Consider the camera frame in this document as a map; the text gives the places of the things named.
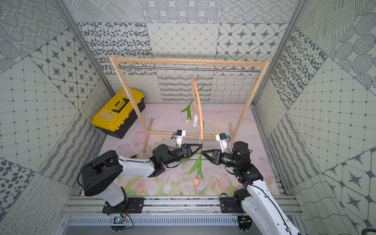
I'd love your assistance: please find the pink tulip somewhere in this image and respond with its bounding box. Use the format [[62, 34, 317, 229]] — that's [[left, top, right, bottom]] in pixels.
[[181, 151, 203, 187]]

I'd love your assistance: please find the floral table mat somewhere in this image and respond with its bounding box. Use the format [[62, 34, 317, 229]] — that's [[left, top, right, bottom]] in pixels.
[[100, 104, 280, 196]]

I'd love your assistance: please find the aluminium rail frame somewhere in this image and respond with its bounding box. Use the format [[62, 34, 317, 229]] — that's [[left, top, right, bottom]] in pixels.
[[60, 195, 303, 217]]

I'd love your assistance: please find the wooden wavy clothes hanger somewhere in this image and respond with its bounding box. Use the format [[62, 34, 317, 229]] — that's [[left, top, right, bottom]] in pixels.
[[190, 75, 204, 142]]

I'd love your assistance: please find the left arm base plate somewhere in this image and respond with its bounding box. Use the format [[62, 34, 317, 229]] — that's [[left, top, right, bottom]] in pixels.
[[102, 197, 145, 215]]

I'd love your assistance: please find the circuit board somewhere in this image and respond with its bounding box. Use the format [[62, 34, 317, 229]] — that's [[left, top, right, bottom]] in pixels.
[[238, 216, 253, 233], [110, 216, 126, 233]]

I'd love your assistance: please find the yellow black toolbox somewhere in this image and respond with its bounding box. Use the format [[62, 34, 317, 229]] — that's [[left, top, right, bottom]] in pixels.
[[92, 89, 138, 139]]

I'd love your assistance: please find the white clothespin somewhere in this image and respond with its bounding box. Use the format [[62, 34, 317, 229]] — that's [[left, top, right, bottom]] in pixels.
[[193, 115, 199, 127]]

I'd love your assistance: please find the wooden clothes rack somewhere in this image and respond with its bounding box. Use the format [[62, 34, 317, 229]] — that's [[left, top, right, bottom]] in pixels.
[[109, 55, 270, 153]]

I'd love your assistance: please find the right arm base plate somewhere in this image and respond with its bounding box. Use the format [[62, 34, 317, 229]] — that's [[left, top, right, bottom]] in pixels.
[[219, 197, 244, 213]]

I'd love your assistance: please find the right circuit board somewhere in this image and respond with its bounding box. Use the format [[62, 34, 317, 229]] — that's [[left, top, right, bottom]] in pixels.
[[238, 216, 253, 233]]

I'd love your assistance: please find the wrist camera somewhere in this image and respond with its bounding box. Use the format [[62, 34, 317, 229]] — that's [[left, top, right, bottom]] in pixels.
[[215, 133, 230, 153], [172, 130, 186, 147]]

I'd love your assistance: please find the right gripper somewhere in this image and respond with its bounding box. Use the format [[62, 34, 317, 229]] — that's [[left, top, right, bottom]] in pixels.
[[202, 149, 240, 169]]

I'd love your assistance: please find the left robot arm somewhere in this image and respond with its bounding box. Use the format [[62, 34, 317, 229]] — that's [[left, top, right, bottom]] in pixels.
[[77, 144, 202, 207]]

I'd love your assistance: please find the left circuit board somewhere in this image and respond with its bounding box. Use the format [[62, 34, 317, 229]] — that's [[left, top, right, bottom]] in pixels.
[[110, 216, 126, 233]]

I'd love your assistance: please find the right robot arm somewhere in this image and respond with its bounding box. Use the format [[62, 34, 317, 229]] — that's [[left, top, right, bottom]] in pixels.
[[202, 142, 301, 235]]

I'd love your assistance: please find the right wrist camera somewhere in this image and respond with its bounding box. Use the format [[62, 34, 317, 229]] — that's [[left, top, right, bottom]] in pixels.
[[215, 133, 230, 153]]

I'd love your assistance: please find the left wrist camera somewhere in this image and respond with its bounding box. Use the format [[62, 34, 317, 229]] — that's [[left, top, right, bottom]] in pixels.
[[172, 130, 186, 147]]

